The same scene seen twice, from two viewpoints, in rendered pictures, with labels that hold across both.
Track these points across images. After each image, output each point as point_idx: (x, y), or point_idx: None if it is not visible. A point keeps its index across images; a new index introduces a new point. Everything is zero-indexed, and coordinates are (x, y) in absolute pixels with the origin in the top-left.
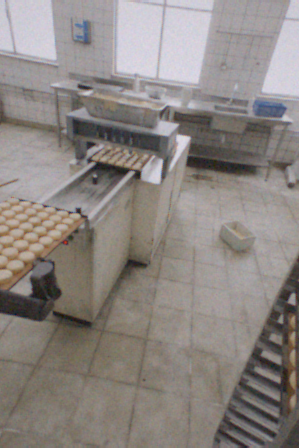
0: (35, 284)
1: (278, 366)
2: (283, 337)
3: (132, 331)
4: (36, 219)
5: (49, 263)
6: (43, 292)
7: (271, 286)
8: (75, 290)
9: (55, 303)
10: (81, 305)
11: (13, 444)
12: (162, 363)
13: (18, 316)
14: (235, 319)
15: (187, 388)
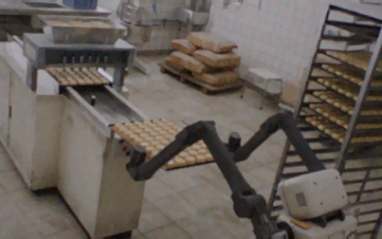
0: (238, 142)
1: (296, 152)
2: (312, 124)
3: (159, 223)
4: (157, 128)
5: (233, 131)
6: (240, 145)
7: None
8: (128, 201)
9: (105, 228)
10: (131, 214)
11: None
12: (197, 227)
13: (250, 154)
14: (202, 183)
15: (222, 229)
